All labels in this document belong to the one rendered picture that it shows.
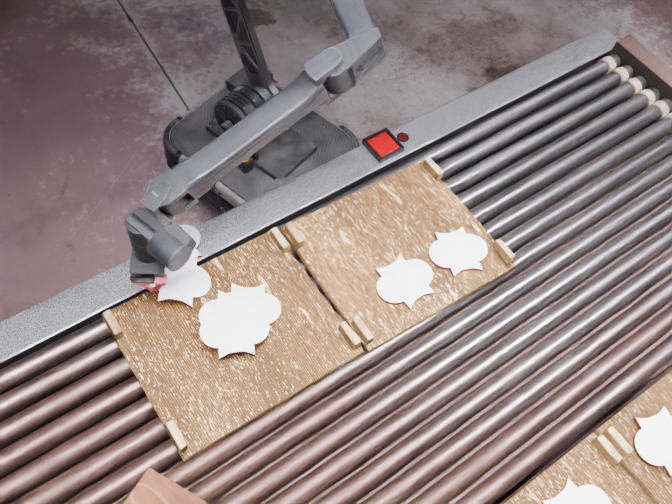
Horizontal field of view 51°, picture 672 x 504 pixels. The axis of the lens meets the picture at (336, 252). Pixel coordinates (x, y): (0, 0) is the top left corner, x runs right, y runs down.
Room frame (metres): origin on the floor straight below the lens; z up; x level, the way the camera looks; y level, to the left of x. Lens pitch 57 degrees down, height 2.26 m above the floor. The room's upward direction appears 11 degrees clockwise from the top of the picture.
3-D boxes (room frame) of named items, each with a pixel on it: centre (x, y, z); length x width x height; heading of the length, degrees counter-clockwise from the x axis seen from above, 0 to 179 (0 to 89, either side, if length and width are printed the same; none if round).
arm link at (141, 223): (0.67, 0.35, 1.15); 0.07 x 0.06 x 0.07; 60
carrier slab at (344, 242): (0.89, -0.14, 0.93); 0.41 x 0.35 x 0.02; 132
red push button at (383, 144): (1.19, -0.07, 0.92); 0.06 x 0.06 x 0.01; 45
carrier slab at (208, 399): (0.61, 0.17, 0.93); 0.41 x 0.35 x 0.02; 134
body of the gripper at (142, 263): (0.68, 0.35, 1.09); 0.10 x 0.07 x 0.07; 12
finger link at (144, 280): (0.66, 0.35, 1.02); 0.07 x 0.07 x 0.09; 12
